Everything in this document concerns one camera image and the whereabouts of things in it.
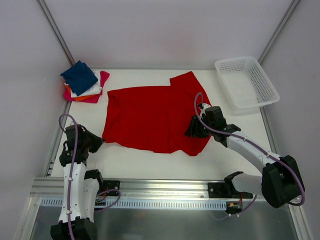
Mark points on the left aluminium corner post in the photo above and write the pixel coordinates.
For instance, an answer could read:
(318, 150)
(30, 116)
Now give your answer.
(56, 31)

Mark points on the white perforated plastic basket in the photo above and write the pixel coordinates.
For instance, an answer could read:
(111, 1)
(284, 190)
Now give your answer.
(245, 83)

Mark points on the folded orange t shirt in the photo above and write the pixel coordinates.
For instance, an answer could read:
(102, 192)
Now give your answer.
(92, 99)

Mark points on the aluminium corner post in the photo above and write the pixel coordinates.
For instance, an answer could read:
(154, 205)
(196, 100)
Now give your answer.
(278, 30)
(56, 31)

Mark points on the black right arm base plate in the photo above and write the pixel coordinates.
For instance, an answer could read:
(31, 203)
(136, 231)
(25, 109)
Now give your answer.
(224, 190)

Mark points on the aluminium extrusion mounting rail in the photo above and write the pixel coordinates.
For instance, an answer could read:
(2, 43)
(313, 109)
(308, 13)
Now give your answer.
(151, 189)

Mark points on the folded white t shirt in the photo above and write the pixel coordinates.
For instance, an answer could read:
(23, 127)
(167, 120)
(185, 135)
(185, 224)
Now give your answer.
(93, 90)

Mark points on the white slotted cable duct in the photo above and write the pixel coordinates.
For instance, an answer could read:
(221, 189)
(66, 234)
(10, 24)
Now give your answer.
(211, 205)

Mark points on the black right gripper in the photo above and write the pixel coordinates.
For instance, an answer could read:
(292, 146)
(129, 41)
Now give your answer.
(200, 126)

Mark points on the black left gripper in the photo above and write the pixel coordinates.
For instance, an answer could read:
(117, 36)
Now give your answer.
(90, 141)

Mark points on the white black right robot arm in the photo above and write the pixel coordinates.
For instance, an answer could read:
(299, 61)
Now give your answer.
(280, 181)

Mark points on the right aluminium corner post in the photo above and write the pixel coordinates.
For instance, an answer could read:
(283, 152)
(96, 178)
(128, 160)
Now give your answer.
(278, 30)

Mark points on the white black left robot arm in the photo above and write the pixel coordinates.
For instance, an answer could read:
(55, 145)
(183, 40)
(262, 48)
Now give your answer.
(80, 186)

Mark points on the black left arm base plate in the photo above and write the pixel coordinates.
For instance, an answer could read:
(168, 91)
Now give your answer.
(110, 188)

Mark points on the red t shirt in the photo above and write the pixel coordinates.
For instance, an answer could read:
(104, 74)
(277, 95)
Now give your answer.
(155, 118)

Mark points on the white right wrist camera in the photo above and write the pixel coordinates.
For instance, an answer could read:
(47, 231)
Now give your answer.
(203, 106)

